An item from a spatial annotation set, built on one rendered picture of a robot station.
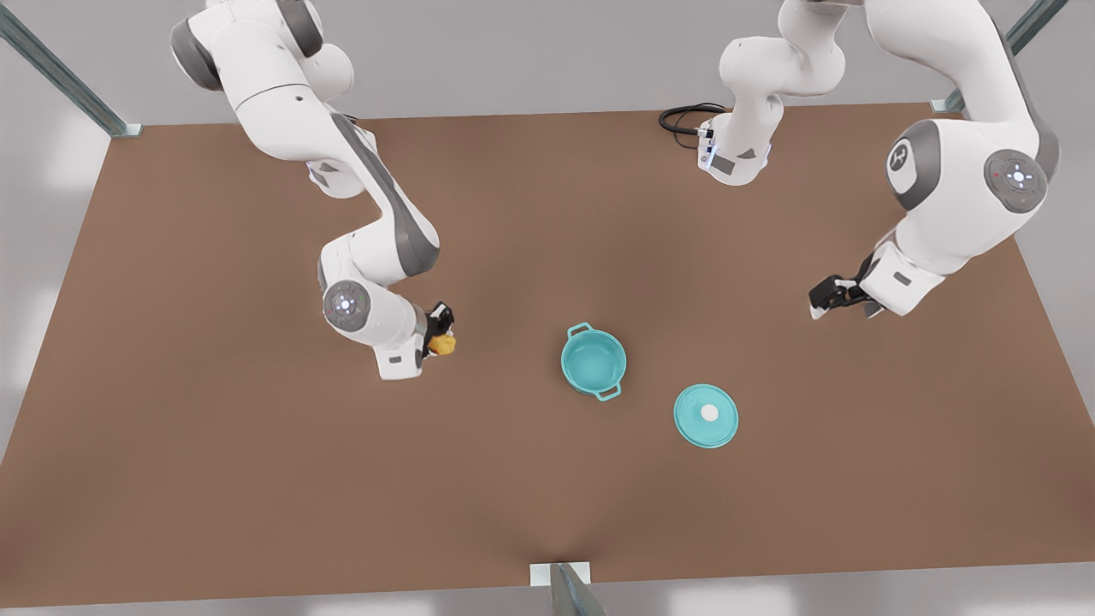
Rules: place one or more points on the yellow-brown potato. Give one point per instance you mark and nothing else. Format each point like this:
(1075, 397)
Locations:
(443, 345)

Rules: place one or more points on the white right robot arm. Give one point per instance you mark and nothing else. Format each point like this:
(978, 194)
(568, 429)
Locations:
(282, 103)

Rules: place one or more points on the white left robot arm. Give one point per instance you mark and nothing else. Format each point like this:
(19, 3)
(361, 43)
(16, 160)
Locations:
(967, 197)

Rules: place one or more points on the teal pot lid white knob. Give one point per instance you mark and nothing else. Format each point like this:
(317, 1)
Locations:
(706, 417)

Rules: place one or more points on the silver frame post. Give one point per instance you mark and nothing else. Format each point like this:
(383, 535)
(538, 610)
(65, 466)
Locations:
(569, 589)
(60, 73)
(997, 56)

